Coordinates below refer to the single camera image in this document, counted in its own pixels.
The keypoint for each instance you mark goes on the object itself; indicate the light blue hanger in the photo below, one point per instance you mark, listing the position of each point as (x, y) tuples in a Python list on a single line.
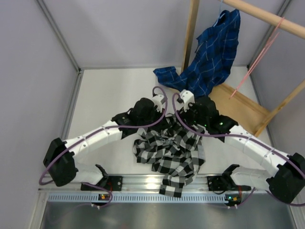
[(221, 15)]

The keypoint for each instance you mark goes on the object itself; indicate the slotted grey cable duct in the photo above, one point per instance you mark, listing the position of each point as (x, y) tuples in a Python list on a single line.
[(142, 198)]

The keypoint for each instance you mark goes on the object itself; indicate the wooden clothes rack frame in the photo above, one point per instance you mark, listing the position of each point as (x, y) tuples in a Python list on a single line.
[(252, 116)]

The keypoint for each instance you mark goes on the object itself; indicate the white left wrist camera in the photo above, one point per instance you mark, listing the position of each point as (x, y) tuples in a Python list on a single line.
[(159, 100)]

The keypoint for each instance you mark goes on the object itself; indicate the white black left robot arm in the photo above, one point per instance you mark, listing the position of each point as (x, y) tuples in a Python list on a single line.
[(63, 157)]

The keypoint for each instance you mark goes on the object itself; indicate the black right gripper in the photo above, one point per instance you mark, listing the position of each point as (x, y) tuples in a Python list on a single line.
[(191, 106)]

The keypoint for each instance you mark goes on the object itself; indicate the black white checkered shirt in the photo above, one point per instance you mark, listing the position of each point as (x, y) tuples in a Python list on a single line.
[(173, 151)]

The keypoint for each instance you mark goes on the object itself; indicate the pink wire hanger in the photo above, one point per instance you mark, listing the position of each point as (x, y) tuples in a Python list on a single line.
[(264, 50)]

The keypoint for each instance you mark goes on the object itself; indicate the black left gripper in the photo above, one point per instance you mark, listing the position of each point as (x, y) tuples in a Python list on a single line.
[(154, 110)]

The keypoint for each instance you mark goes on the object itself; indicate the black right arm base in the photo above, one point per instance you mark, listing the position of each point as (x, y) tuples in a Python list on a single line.
[(223, 183)]

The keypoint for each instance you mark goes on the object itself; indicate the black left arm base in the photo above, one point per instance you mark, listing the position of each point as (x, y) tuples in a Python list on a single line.
[(114, 183)]

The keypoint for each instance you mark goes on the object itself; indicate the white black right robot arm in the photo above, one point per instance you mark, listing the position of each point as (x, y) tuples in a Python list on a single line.
[(282, 175)]

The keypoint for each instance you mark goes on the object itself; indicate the blue plaid shirt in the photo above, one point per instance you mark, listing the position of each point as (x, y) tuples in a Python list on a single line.
[(214, 56)]

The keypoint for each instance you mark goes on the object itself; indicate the aluminium mounting rail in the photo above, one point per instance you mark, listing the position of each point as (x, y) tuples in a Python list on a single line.
[(150, 183)]

